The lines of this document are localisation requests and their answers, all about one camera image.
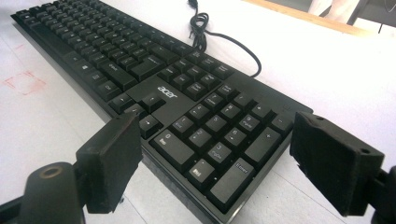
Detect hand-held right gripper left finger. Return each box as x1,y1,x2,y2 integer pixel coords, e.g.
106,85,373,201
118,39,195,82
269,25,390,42
75,112,144,215

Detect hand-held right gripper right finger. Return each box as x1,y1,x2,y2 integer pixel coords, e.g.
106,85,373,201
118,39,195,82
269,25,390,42
289,111,386,217

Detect black keyboard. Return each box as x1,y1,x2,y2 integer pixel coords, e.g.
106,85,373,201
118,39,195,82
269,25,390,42
10,0,314,224

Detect wooden table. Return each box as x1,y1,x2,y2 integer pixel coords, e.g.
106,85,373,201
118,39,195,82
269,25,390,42
242,0,373,37

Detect black keyboard cable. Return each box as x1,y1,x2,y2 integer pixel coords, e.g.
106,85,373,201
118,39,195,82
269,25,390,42
187,0,262,78

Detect desk with white frame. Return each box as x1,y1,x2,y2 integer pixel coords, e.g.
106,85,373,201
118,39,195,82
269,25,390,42
307,0,361,24

